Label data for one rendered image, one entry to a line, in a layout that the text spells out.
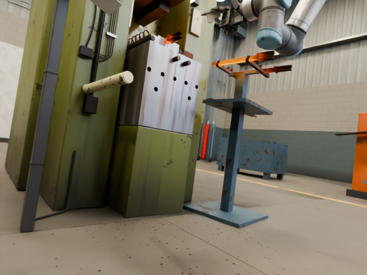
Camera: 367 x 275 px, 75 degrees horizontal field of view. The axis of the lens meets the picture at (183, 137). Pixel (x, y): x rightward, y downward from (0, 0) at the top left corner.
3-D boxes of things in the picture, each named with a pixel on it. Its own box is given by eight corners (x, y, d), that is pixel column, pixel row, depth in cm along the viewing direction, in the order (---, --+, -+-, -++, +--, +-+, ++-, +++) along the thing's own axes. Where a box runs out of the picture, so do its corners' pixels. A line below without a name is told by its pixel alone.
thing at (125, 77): (133, 85, 90) (135, 72, 91) (120, 82, 87) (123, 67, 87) (92, 95, 124) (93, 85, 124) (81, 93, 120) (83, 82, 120)
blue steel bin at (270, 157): (284, 179, 500) (289, 145, 503) (269, 180, 441) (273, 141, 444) (234, 171, 583) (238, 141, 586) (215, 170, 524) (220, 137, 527)
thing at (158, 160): (182, 212, 143) (192, 135, 145) (125, 218, 119) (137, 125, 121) (136, 191, 186) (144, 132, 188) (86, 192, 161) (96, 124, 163)
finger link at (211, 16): (198, 21, 105) (219, 21, 103) (200, 8, 105) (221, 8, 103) (199, 25, 108) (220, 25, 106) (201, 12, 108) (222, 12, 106)
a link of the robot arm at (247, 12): (252, -12, 91) (265, 1, 98) (241, -6, 95) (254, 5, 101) (249, 11, 91) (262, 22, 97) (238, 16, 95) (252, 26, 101)
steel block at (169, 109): (192, 135, 145) (201, 64, 147) (138, 125, 121) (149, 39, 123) (144, 131, 188) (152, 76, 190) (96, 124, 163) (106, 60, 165)
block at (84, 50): (92, 57, 121) (93, 49, 121) (80, 53, 117) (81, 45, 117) (90, 59, 123) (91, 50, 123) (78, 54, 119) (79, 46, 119)
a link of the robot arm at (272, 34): (289, 49, 89) (292, 17, 90) (273, 36, 82) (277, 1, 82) (266, 54, 96) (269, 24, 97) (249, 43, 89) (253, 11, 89)
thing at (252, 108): (272, 114, 163) (272, 112, 163) (245, 101, 133) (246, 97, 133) (233, 114, 183) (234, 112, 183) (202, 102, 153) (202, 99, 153)
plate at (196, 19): (200, 36, 170) (202, 13, 170) (190, 31, 164) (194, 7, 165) (197, 37, 171) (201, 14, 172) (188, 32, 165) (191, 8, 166)
